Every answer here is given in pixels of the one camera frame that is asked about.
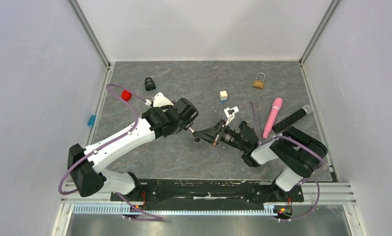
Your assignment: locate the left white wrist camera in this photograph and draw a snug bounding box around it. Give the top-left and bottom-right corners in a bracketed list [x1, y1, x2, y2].
[145, 92, 173, 107]

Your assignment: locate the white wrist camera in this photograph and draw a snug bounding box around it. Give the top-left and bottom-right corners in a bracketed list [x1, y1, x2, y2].
[224, 106, 239, 126]
[145, 92, 173, 107]

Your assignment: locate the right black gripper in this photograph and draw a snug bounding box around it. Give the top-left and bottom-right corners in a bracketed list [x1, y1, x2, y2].
[196, 118, 247, 151]

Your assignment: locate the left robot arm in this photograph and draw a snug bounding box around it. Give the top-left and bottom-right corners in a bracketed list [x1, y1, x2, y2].
[59, 98, 198, 201]

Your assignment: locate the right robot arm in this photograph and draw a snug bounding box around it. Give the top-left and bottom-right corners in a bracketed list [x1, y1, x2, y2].
[192, 120, 328, 201]

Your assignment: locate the black toy microphone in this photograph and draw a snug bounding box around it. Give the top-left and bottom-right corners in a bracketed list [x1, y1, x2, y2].
[272, 105, 313, 133]

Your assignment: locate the brass padlock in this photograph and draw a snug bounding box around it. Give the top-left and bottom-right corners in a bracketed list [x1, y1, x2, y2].
[252, 72, 266, 90]

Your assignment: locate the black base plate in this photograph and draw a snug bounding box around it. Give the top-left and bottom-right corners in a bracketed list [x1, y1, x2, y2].
[125, 179, 304, 211]

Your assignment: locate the red cylinder block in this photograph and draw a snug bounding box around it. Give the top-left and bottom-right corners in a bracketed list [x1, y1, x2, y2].
[121, 90, 132, 102]

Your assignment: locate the white blue cube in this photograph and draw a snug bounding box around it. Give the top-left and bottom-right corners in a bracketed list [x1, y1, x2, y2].
[219, 90, 228, 103]

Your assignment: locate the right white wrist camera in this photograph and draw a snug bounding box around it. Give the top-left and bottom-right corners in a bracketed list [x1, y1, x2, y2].
[224, 106, 239, 126]

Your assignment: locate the blue lego brick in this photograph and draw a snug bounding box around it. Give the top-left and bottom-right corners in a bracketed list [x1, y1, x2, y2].
[87, 115, 96, 128]

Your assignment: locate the pink toy microphone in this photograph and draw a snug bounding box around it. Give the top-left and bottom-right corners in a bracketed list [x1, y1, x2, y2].
[262, 97, 283, 139]

